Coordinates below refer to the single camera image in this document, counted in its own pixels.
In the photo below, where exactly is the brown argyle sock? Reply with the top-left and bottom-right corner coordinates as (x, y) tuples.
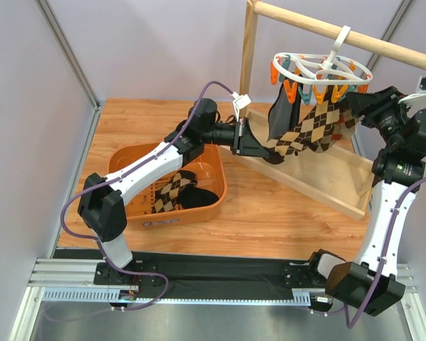
(151, 170), (197, 214)
(265, 86), (359, 165)

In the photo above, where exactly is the black white-striped sock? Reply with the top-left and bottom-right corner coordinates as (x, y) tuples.
(177, 186), (219, 209)

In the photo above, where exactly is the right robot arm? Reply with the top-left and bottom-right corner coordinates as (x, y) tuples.
(308, 76), (426, 328)

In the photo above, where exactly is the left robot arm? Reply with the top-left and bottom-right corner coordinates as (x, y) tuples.
(77, 99), (269, 280)

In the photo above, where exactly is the white round clip hanger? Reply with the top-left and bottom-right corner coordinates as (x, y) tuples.
(271, 26), (373, 86)

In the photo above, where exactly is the wooden hanger rack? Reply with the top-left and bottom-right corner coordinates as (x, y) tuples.
(239, 1), (426, 220)

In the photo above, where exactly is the grey black sock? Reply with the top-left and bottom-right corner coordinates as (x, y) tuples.
(268, 84), (301, 140)

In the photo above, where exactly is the orange plastic basket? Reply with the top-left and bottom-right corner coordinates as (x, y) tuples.
(126, 144), (227, 229)

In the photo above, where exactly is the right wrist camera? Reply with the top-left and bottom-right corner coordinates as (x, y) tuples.
(398, 76), (426, 107)

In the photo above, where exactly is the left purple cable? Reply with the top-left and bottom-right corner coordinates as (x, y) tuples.
(42, 80), (239, 323)

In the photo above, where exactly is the purple cable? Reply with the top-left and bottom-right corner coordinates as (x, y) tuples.
(42, 80), (239, 323)
(310, 170), (426, 330)

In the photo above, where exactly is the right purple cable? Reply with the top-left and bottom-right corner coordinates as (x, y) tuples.
(310, 170), (426, 330)

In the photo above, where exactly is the right aluminium frame post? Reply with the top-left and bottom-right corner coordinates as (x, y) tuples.
(366, 0), (416, 71)

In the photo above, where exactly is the aluminium frame post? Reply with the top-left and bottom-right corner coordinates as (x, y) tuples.
(366, 0), (416, 71)
(35, 0), (102, 256)

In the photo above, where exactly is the left aluminium frame post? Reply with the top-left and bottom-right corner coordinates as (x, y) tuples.
(35, 0), (102, 256)

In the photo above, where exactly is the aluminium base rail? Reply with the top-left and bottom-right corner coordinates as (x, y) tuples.
(29, 253), (414, 315)

